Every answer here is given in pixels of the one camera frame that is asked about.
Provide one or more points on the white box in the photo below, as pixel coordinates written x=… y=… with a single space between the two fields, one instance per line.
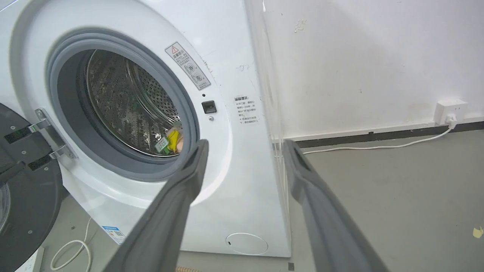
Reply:
x=32 y=262

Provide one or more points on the white wall power socket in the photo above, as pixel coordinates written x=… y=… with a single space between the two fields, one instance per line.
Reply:
x=450 y=112

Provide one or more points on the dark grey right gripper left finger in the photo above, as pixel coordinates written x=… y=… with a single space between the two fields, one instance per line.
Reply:
x=170 y=219

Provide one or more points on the yellow green laundry item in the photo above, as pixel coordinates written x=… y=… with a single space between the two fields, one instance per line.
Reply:
x=174 y=140

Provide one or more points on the yellow paper scrap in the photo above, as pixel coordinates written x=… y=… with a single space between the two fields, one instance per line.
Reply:
x=478 y=232

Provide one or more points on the dark round washing machine door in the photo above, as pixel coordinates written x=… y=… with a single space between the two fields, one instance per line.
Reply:
x=26 y=189

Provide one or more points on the white front-load washing machine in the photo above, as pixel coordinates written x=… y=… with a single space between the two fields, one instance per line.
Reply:
x=143 y=113

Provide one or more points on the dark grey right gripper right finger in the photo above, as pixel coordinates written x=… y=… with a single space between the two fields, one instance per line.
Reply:
x=329 y=223

